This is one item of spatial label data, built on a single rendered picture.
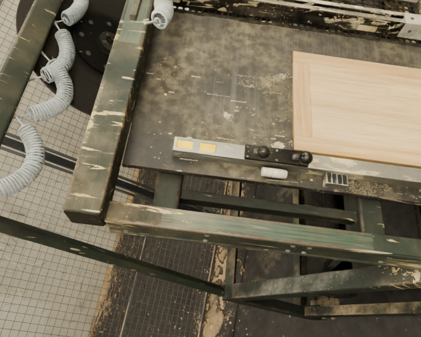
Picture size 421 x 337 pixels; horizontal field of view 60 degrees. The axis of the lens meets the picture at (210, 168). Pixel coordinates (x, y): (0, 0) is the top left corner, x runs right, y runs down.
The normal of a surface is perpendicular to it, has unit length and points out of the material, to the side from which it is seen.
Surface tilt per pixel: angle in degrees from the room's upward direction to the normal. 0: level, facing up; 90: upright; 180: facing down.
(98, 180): 57
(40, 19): 90
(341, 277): 0
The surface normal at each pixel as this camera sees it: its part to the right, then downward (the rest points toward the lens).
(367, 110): 0.09, -0.46
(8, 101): 0.62, -0.31
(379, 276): -0.78, -0.36
